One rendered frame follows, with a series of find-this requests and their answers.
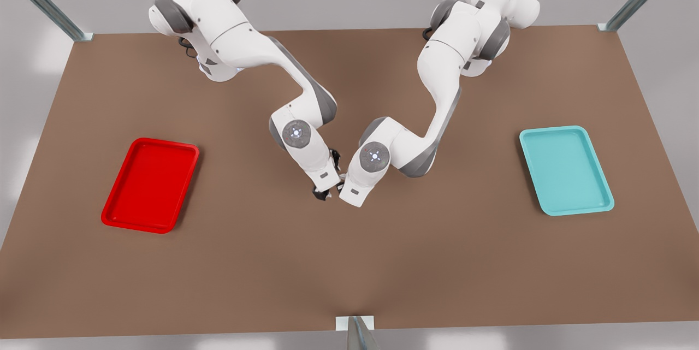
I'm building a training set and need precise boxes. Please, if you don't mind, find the red rectangular tray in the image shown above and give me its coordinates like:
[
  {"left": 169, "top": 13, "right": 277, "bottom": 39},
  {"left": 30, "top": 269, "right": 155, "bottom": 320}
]
[{"left": 100, "top": 138, "right": 200, "bottom": 234}]

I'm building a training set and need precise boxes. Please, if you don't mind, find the cyan rectangular tray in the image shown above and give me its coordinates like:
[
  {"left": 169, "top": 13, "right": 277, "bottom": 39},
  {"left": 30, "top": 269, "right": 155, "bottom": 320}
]
[{"left": 519, "top": 126, "right": 615, "bottom": 217}]

